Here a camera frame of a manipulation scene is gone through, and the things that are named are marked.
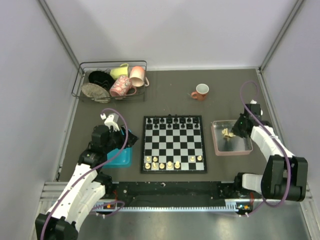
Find black scalloped bowl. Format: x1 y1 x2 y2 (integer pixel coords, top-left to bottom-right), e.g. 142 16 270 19
88 70 115 91

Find pink white ceramic mug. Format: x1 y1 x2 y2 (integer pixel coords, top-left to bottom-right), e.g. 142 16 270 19
129 66 150 88

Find white king piece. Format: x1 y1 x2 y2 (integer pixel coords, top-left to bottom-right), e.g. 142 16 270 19
174 161 181 169

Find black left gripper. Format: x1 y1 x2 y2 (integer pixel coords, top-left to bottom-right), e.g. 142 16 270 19
103 124 139 153

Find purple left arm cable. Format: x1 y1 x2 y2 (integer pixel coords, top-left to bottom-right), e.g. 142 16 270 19
39 108 129 240

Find orange ceramic mug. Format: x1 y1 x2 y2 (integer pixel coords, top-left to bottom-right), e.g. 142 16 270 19
191 83 210 101

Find black white chess board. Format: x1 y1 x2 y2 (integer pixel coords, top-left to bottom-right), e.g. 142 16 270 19
140 120 208 174

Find pink metal tray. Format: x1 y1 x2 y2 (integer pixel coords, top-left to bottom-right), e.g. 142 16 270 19
211 120 253 156

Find speckled grey plate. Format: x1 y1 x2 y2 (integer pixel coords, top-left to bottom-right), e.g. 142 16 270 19
81 83 111 103

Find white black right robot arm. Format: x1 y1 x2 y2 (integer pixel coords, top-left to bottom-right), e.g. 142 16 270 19
231 100 308 202

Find yellow ceramic mug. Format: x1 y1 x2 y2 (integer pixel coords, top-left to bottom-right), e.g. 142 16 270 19
110 63 130 80

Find pink floral ceramic mug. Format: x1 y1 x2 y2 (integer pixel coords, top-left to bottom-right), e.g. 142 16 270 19
109 75 137 100

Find white corner rook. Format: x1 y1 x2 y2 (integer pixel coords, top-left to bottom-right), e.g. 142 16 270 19
144 163 151 170

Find white pieces in tray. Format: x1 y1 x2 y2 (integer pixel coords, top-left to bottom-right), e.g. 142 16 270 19
221 128 235 139

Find black wire dish rack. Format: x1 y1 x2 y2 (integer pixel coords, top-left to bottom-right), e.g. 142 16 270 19
71 60 150 103

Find blue plastic tray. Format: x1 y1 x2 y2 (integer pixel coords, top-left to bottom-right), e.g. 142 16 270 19
102 136 133 169

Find black chess pieces row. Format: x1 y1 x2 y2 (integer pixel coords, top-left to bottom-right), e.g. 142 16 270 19
143 114 202 130

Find white queen piece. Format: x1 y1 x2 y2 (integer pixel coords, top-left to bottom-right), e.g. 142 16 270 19
166 161 173 170

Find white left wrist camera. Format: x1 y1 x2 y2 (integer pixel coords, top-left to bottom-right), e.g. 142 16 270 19
100 113 120 132

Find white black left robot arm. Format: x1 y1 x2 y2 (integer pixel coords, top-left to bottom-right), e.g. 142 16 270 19
35 124 138 240

